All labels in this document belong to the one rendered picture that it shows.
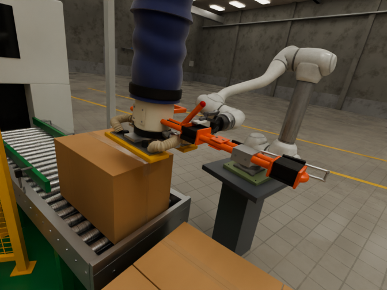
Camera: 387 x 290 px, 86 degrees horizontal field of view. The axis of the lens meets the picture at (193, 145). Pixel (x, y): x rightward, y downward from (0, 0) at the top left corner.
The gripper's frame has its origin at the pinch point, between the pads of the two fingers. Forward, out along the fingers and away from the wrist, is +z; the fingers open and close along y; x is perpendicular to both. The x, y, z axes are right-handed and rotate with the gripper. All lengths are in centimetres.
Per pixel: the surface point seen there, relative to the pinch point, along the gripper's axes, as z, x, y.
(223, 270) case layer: -4, -22, 66
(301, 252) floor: -112, -55, 121
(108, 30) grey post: -158, 301, -62
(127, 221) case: 14, 27, 55
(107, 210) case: 21, 32, 46
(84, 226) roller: 24, 50, 66
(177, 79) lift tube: 2.3, 11.4, -18.3
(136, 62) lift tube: 12.8, 23.0, -22.6
